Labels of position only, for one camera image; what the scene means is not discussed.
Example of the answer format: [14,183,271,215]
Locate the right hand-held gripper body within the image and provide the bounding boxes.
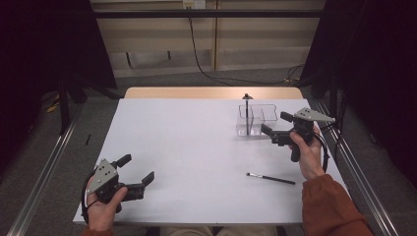
[270,106,336,163]

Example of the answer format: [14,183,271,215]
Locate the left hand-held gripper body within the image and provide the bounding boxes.
[86,158,146,214]

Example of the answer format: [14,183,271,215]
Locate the clear plastic organizer box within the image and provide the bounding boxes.
[235,103,279,138]

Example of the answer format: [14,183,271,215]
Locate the black makeup brush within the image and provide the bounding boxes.
[242,92,254,137]
[246,172,297,186]

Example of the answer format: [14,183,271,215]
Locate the person's right hand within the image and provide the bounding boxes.
[288,125,326,182]

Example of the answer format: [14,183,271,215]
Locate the person's left hand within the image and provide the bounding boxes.
[86,186,129,232]

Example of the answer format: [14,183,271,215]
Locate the black metal stand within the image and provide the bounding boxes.
[57,78,72,136]

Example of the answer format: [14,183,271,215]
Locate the person's legs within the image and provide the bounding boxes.
[158,225,279,236]

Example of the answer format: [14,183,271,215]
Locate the left hand-held gripper cable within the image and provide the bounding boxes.
[81,170,99,225]

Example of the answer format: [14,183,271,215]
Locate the hand-held gripper cable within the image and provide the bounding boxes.
[81,170,99,225]
[313,122,330,174]

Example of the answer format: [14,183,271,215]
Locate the right hand-held gripper cable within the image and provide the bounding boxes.
[313,122,330,174]

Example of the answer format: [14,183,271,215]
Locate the aluminium floor rail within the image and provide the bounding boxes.
[314,99,400,236]
[6,104,85,236]

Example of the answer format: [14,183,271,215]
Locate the black power cable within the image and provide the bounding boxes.
[187,8,306,87]

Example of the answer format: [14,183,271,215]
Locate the white wall power outlet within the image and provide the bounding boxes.
[182,0,207,10]

